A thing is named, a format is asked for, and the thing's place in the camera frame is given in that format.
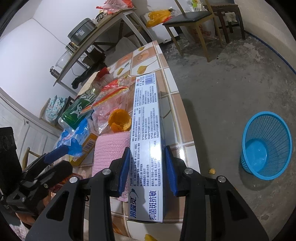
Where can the blue white toothpaste box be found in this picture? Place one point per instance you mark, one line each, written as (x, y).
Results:
(146, 182)

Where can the pink foam mesh pad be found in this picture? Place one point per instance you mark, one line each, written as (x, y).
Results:
(109, 147)

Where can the dark wooden stool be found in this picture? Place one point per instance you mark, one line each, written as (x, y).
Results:
(229, 16)

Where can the blue mesh trash basket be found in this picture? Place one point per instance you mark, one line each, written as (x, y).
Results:
(266, 146)

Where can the pink plastic bag on shelf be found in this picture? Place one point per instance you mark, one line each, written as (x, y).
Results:
(112, 6)

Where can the yellow plastic bag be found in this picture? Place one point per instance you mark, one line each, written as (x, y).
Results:
(158, 17)

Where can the wooden chair right side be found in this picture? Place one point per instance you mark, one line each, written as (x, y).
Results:
(193, 19)

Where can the yellow white medicine box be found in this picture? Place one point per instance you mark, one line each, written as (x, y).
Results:
(87, 143)

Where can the clear plastic bowl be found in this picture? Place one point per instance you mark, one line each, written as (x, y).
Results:
(61, 63)

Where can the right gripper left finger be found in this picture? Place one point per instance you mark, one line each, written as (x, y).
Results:
(63, 218)

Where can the orange peel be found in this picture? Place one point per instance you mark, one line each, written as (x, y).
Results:
(120, 121)

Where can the floral cushion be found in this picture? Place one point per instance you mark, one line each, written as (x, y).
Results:
(54, 108)

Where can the grey rice cooker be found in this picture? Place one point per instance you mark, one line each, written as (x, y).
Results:
(81, 31)

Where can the white door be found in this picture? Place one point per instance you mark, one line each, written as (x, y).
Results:
(29, 132)

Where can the green label plastic bottle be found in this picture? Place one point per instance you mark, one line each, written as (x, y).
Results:
(73, 115)

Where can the metal water bottle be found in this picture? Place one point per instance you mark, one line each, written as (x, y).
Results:
(54, 72)

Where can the blue plastic wrapper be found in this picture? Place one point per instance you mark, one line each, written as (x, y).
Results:
(66, 138)

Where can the patterned dining table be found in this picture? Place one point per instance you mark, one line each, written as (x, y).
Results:
(177, 134)

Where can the wooden chair with cushion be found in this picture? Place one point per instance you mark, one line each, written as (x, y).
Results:
(69, 101)

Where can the clear red printed bag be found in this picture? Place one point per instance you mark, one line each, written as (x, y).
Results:
(113, 96)

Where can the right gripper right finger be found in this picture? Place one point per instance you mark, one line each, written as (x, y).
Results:
(231, 217)

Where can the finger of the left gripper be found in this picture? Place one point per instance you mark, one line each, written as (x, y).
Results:
(56, 154)

